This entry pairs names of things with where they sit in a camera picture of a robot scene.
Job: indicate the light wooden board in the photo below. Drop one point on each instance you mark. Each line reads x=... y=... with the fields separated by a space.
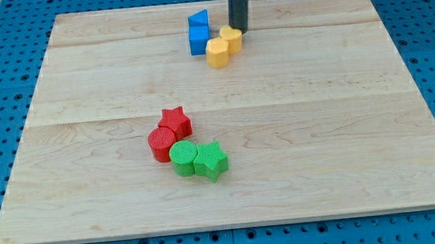
x=318 y=114

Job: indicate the red star block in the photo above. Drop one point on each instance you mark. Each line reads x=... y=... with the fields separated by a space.
x=177 y=121

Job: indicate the blue cube block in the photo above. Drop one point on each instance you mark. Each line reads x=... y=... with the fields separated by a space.
x=198 y=38

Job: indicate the red cylinder block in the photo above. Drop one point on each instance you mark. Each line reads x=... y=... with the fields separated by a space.
x=160 y=141

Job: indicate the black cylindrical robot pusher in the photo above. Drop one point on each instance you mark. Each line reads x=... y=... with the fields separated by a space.
x=238 y=14

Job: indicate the yellow hexagon block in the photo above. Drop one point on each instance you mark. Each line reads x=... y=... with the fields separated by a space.
x=217 y=52

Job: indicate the green cylinder block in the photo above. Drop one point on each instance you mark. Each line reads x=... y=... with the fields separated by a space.
x=182 y=155

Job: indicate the green star block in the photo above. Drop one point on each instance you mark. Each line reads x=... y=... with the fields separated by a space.
x=210 y=161

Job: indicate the blue triangle block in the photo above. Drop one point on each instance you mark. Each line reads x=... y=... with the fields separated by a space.
x=198 y=19

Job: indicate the yellow heart block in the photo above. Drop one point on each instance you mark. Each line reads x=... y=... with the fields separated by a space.
x=233 y=37

